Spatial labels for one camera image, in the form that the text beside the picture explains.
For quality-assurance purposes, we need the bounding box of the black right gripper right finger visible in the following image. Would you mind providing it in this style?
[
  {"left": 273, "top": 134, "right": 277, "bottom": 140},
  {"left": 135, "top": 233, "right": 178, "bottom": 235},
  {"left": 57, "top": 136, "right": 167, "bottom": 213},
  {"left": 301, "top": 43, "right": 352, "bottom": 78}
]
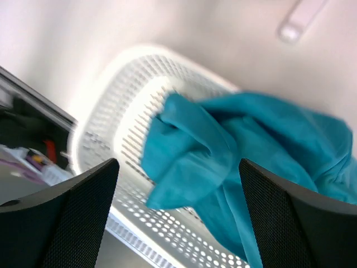
[{"left": 239, "top": 159, "right": 356, "bottom": 267}]

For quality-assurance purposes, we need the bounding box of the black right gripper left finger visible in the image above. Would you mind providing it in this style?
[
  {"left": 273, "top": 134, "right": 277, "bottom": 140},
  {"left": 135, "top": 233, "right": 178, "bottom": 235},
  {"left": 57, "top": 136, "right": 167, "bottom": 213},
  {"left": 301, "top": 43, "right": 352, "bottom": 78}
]
[{"left": 1, "top": 158, "right": 120, "bottom": 267}]

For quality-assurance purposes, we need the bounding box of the teal t shirt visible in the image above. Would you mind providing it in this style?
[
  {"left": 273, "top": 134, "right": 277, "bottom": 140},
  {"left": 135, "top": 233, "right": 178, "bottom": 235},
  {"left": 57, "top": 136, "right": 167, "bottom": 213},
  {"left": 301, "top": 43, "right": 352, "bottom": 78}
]
[{"left": 141, "top": 93, "right": 356, "bottom": 267}]

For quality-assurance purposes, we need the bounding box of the white perforated plastic basket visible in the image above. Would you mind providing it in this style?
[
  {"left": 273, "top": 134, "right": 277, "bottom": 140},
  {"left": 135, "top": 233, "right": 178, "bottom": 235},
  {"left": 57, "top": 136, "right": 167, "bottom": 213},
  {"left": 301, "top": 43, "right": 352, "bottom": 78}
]
[{"left": 68, "top": 44, "right": 247, "bottom": 267}]

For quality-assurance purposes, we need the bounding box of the white metal clothes rack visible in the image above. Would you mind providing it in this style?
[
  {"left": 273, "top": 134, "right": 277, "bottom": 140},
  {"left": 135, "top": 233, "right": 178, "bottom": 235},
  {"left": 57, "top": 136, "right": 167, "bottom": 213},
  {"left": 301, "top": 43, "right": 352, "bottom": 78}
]
[{"left": 277, "top": 0, "right": 328, "bottom": 44}]

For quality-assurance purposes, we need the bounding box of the aluminium mounting rail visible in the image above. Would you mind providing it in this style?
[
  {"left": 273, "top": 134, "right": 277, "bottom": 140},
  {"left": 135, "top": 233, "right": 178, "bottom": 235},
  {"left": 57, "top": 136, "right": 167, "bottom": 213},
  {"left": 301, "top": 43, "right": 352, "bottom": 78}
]
[{"left": 1, "top": 67, "right": 76, "bottom": 131}]

